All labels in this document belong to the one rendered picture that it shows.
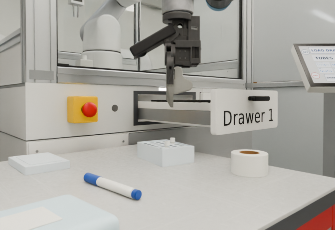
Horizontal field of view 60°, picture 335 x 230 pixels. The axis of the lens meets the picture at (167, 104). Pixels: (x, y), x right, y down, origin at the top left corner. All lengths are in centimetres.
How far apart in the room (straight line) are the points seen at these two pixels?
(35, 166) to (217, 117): 40
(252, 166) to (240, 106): 24
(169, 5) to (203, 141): 65
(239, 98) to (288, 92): 186
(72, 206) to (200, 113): 50
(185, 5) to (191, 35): 7
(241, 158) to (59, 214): 37
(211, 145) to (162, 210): 84
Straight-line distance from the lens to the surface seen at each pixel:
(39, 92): 81
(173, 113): 82
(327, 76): 161
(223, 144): 128
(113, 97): 90
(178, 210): 40
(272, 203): 45
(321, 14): 259
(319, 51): 174
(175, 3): 68
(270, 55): 271
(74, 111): 80
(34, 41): 82
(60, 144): 84
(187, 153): 66
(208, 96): 116
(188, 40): 68
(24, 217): 29
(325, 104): 179
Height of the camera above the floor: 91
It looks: 1 degrees down
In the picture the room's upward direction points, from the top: straight up
